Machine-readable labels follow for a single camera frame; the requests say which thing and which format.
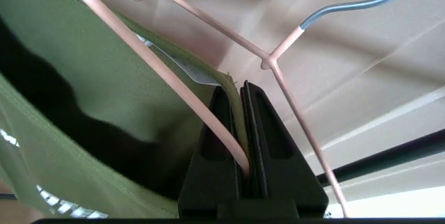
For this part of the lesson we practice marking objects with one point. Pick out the black clothes rack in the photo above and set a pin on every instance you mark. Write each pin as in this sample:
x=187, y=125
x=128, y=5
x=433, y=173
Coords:
x=382, y=156

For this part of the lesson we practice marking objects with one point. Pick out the beige curtain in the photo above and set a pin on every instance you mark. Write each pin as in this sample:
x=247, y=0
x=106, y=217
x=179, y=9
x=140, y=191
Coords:
x=347, y=60

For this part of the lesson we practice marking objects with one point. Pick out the green shirt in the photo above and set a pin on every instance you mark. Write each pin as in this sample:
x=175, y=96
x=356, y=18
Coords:
x=104, y=78

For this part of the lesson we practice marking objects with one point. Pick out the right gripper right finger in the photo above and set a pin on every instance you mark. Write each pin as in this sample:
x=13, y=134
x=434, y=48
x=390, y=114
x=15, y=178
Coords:
x=281, y=178

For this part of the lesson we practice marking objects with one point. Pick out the pink clothes hanger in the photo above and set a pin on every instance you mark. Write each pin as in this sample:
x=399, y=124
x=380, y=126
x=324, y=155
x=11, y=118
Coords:
x=267, y=63

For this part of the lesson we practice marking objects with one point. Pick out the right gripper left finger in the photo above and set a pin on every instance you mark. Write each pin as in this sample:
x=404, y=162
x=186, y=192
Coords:
x=205, y=182

